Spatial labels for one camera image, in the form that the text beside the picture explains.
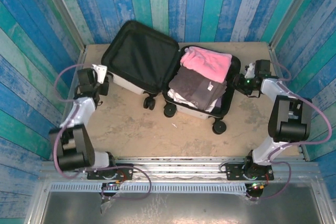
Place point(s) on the small white scrap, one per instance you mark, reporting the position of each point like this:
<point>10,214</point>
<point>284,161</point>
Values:
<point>174,125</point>

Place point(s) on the white hard-shell wheeled suitcase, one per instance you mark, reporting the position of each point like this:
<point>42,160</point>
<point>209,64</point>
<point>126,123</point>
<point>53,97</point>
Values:
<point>141,56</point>

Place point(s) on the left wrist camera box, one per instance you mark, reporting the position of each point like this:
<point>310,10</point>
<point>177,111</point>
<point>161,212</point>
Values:
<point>99,72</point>

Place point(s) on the steel sheet tray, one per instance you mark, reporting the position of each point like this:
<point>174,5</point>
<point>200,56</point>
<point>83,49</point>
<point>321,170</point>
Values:
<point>183,208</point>

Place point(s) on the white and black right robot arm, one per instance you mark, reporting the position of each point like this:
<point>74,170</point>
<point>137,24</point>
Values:
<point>273,87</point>

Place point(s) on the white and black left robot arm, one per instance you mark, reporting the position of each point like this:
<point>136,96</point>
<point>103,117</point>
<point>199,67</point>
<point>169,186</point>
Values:
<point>78,111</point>

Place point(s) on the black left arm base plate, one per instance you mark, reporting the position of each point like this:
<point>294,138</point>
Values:
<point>126,170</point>

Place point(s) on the grey towel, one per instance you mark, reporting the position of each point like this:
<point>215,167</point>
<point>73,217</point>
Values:
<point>194,85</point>

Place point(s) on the aluminium rail frame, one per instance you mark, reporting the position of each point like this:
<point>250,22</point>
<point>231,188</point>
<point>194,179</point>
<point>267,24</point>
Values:
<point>170,167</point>

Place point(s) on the white XDOF t-shirt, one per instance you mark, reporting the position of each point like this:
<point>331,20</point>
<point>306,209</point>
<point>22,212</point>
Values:
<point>183,103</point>

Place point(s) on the pink towel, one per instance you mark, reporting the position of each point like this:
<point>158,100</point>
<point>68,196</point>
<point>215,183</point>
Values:
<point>207,62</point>

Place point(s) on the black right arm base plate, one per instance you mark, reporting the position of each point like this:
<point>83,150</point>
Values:
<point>236,171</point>

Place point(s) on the small controller board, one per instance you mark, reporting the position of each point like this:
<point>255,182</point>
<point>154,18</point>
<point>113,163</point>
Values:
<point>256,186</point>
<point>113,184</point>

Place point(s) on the aluminium corner post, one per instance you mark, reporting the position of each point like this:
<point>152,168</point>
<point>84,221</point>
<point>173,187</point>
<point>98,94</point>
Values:
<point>60,6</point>
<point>294,6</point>

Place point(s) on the aluminium table side rail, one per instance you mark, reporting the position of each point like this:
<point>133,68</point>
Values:
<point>69,119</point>
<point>288,51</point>

